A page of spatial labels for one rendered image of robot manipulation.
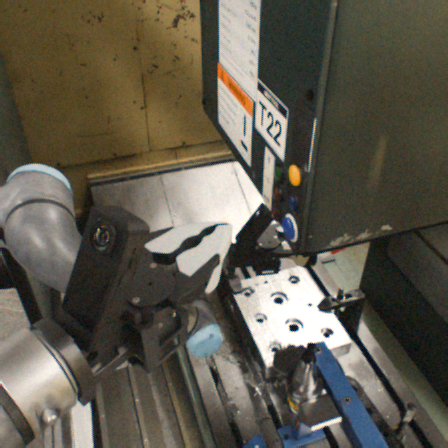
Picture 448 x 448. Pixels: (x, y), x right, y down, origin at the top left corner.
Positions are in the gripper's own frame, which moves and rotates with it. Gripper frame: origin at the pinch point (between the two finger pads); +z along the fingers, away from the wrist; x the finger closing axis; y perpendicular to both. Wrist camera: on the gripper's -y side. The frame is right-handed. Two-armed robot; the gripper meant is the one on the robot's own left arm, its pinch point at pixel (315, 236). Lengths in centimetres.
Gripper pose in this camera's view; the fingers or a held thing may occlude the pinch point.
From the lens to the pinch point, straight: 109.5
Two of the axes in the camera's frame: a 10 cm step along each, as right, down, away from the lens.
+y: 0.1, 7.8, 6.3
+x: 1.3, 6.2, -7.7
